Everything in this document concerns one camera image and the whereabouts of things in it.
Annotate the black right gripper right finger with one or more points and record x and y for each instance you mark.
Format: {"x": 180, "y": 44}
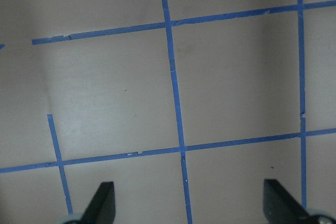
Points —
{"x": 280, "y": 207}

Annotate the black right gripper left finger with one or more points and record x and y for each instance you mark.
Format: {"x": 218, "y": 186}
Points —
{"x": 102, "y": 206}

